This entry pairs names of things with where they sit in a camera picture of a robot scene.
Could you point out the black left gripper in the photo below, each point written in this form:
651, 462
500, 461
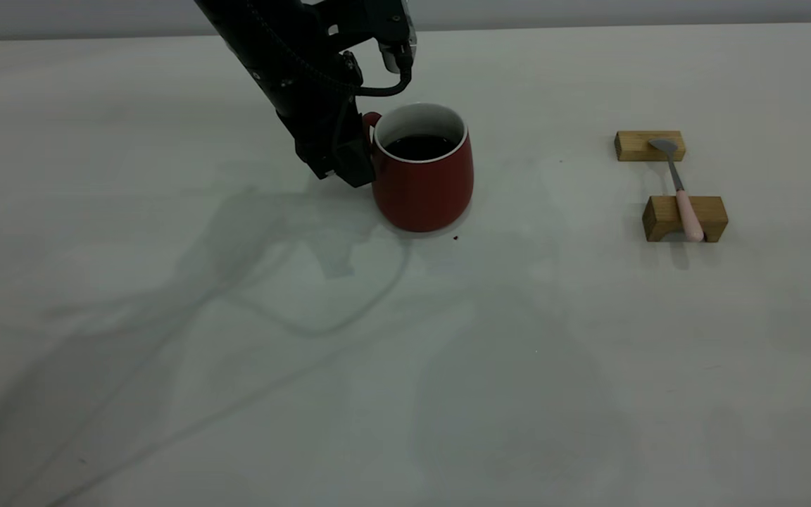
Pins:
307, 98

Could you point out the red ceramic cup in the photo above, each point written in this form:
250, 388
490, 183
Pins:
423, 193

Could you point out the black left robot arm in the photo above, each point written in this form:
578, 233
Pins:
250, 28

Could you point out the flat rectangular wooden block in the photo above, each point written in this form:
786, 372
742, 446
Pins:
634, 146

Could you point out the arched wooden block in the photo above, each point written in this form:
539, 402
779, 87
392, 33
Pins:
712, 211

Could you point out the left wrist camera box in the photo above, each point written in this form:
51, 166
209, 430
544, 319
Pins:
377, 24

